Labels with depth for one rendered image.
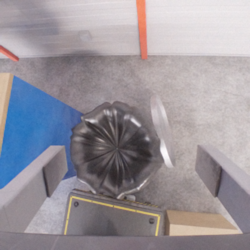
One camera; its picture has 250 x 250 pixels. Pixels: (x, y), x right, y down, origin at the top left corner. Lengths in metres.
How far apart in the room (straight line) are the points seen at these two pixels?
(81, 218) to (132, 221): 0.37
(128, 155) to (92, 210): 0.53
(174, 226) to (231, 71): 1.40
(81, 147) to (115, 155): 0.22
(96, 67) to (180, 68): 0.82
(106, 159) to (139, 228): 0.55
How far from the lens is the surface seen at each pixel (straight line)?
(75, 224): 1.46
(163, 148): 1.07
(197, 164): 0.17
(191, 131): 1.62
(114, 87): 1.71
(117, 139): 1.08
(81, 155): 1.02
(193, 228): 1.40
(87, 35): 1.56
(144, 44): 1.59
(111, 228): 1.39
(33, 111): 1.05
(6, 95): 0.91
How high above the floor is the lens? 1.57
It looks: 78 degrees down
